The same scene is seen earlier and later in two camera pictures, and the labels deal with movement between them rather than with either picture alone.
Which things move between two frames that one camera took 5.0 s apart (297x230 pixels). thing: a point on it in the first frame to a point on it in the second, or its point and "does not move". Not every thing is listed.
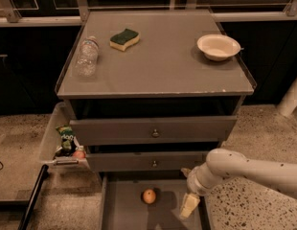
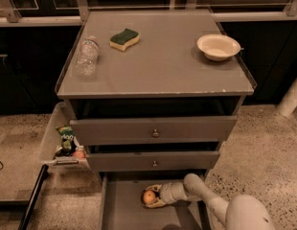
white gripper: [193, 182] to [168, 194]
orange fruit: [148, 195] does not move
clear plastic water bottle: [87, 57] does not move
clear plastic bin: [58, 143] does not move
